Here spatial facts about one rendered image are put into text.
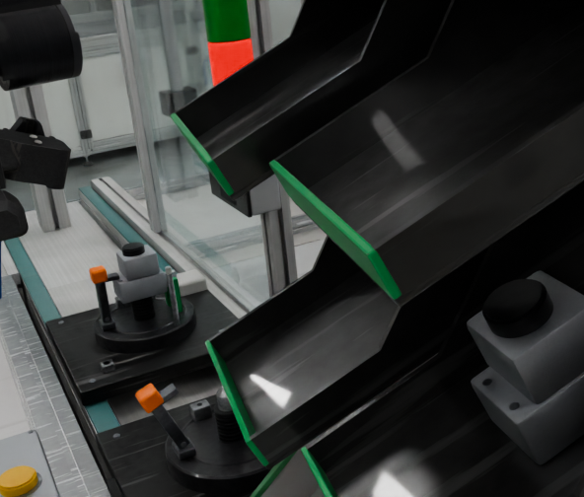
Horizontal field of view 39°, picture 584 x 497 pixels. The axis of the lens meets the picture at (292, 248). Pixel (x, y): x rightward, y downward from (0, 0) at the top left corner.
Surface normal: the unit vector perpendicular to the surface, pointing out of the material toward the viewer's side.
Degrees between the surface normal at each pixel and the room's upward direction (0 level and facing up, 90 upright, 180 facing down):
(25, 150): 92
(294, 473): 90
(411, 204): 25
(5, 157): 69
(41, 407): 0
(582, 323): 89
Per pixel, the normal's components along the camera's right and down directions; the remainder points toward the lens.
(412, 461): -0.49, -0.76
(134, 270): 0.44, 0.29
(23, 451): -0.10, -0.93
